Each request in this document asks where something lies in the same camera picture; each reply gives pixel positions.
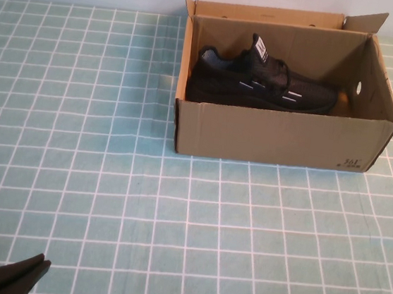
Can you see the black knit sneaker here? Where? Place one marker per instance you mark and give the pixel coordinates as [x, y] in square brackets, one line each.
[225, 79]

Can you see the green white checked tablecloth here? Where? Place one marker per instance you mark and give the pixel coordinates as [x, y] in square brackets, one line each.
[208, 226]

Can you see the brown cardboard shoe box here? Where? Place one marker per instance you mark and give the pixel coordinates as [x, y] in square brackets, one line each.
[275, 138]

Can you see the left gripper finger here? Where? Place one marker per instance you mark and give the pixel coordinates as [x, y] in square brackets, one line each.
[12, 269]
[14, 284]

